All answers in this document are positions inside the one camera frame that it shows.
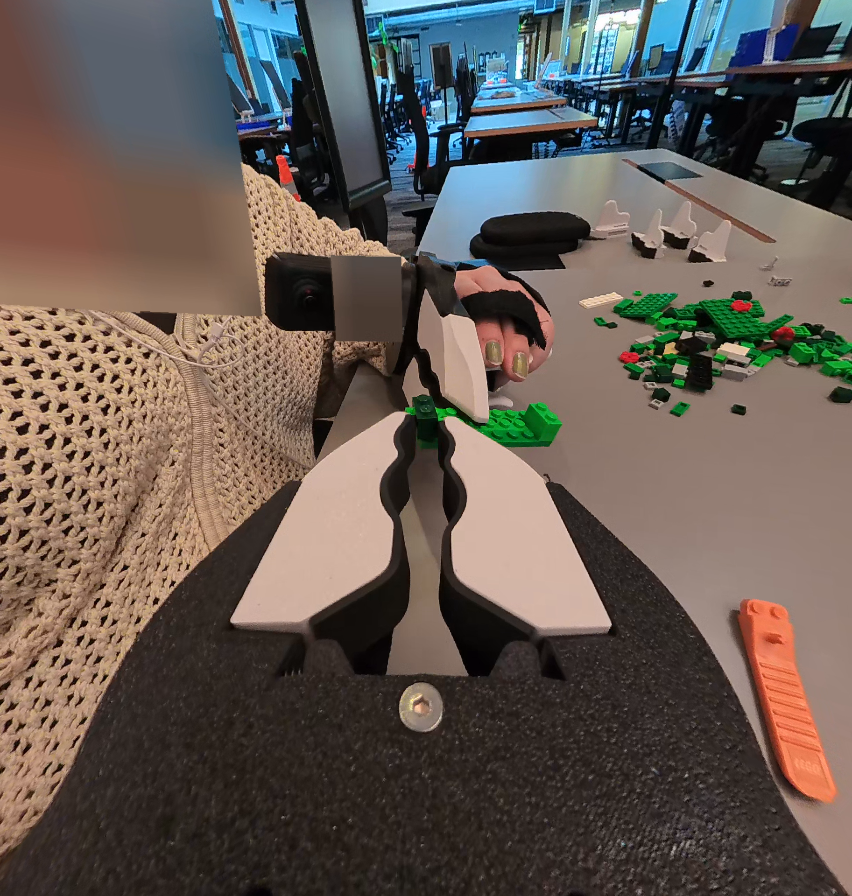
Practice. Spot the cream knitted sweater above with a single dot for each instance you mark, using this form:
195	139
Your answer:
82	455

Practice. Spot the person's left forearm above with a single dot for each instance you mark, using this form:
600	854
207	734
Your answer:
356	245

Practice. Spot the orange traffic cone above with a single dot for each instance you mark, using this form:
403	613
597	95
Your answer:
287	178

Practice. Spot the dark green lego piece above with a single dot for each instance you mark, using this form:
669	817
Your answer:
426	420

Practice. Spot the green lego plate assembly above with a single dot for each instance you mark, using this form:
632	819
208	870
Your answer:
541	420

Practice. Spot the white printed part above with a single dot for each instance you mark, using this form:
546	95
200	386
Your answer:
713	245
651	238
680	227
611	222

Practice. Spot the person's left hand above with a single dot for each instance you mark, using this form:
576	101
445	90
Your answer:
478	280

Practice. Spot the orange lego brick separator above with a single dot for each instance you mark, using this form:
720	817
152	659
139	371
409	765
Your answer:
783	693

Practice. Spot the white lego plate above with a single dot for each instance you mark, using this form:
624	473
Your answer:
601	300

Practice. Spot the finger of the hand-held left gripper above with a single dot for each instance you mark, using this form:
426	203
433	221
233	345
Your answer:
413	388
464	364

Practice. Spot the black office chair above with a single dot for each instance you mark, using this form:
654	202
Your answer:
832	133

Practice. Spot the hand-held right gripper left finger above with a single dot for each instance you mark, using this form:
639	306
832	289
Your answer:
328	546

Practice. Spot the black oval pads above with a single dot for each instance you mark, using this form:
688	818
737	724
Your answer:
531	234

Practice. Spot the wooden top desk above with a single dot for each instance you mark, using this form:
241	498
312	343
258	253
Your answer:
783	68
531	122

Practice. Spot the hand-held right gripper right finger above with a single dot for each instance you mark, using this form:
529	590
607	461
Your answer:
524	553

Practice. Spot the pile of lego pieces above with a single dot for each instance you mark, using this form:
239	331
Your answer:
720	336

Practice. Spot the black framed monitor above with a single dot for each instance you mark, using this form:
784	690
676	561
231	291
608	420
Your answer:
349	105

